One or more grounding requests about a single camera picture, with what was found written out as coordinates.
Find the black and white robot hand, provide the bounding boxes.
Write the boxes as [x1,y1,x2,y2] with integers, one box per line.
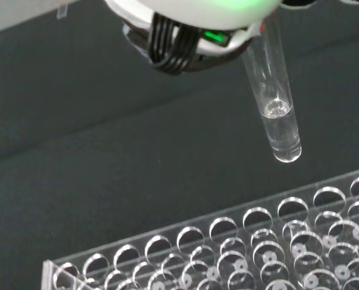
[102,0,286,76]

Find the clear acrylic test tube rack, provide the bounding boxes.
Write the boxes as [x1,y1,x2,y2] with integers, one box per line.
[42,165,359,290]

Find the black bench cloth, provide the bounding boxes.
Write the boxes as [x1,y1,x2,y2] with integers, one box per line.
[0,0,359,290]

